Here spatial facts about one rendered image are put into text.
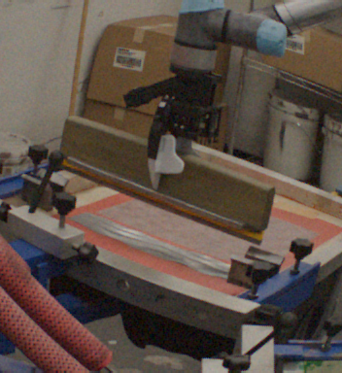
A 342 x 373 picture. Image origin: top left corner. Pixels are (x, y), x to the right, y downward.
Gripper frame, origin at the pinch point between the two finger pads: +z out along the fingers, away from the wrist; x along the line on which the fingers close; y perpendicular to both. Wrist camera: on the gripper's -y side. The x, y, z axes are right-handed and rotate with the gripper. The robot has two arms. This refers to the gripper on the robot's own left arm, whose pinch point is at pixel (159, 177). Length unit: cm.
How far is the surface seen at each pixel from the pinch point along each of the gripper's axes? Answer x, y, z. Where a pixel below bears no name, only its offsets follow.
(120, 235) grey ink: 2.8, -7.2, 13.0
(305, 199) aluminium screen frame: 54, 5, 12
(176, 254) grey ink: 3.0, 3.8, 12.9
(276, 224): 35.7, 6.9, 13.6
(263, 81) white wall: 364, -156, 58
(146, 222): 13.7, -8.9, 13.4
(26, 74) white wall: 220, -201, 49
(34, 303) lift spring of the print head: -69, 24, -3
